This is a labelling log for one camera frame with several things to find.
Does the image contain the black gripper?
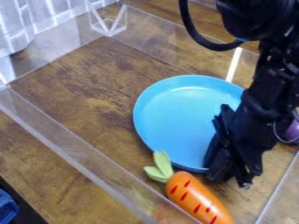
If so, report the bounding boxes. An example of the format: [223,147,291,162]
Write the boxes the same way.
[202,88,295,189]

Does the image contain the orange toy carrot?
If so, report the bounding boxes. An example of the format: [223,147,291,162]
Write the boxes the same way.
[144,151,235,224]

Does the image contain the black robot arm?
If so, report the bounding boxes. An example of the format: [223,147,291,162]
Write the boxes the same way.
[204,0,299,189]

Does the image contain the blue plastic plate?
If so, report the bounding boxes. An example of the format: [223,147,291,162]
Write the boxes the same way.
[134,74,243,173]

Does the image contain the purple toy eggplant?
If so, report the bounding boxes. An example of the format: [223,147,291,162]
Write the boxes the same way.
[285,120,299,144]

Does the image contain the blue object at corner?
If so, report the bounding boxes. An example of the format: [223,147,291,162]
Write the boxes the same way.
[0,189,19,224]

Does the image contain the white patterned curtain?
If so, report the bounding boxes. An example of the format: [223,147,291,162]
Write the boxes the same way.
[0,0,119,57]

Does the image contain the black corrugated cable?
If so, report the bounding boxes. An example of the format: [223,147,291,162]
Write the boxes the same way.
[178,0,247,53]

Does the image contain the clear acrylic enclosure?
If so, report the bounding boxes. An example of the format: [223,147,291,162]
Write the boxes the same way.
[0,3,299,224]

